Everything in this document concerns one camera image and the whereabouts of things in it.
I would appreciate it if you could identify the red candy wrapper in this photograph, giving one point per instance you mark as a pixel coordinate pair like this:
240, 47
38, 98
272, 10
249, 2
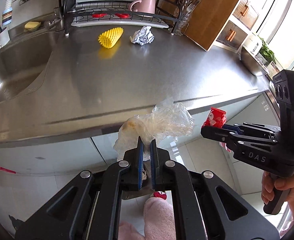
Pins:
216, 118

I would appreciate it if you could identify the wooden cutting board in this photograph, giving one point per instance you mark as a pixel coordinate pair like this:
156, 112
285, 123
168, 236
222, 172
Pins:
208, 20

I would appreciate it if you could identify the red silicone item in rack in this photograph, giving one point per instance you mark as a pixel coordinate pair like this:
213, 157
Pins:
118, 15

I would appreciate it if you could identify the person's right hand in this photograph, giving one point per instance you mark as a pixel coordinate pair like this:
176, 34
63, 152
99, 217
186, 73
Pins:
282, 184

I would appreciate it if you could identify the pink ceramic mug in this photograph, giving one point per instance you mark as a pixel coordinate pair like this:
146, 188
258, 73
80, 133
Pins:
146, 6

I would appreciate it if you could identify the stainless steel sink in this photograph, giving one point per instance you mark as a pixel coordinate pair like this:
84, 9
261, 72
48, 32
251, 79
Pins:
23, 61

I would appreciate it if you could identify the grey trash bin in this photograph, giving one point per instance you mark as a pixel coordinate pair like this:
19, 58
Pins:
126, 195

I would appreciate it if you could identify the glass cutlery holder with forks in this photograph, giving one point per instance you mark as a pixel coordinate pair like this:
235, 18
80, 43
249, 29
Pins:
185, 11

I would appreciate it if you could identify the seaweed rice snack wrapper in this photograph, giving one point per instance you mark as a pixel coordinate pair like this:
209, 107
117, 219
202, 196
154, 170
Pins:
146, 175

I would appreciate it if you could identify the pink fleece trouser leg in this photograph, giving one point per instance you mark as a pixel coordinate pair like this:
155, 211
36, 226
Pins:
159, 222

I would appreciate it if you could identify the red bow slipper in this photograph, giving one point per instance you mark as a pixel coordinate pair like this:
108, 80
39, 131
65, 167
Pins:
159, 194

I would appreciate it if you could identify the stainless steel bowl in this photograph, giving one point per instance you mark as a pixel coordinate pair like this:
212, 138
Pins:
253, 65

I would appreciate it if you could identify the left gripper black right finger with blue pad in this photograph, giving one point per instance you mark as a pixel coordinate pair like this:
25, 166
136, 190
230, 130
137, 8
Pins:
205, 207

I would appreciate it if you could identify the chrome kitchen faucet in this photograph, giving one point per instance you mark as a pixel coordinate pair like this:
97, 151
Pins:
15, 14

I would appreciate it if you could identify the green potted plant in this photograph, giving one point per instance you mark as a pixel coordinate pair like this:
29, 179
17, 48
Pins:
267, 53

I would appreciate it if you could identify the crumpled silver foil wrapper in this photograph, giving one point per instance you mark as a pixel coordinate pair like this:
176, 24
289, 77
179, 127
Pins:
143, 36

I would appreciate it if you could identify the yellow foam fruit net far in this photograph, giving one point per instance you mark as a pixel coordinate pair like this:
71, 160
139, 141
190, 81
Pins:
110, 37

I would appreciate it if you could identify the black dish drying rack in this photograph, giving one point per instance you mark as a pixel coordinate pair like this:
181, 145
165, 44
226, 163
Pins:
78, 14

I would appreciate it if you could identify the yellow sponge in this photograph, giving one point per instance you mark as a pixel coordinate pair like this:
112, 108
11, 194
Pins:
32, 26

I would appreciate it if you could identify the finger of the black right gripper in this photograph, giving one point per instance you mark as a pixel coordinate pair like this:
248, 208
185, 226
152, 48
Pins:
248, 129
217, 136

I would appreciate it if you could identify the white electric kettle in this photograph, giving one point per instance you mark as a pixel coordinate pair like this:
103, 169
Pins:
253, 44

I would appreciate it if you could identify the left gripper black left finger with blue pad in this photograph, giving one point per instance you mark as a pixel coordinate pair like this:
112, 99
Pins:
88, 207

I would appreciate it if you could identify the clear plastic bag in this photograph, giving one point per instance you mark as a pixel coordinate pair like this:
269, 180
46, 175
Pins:
167, 119

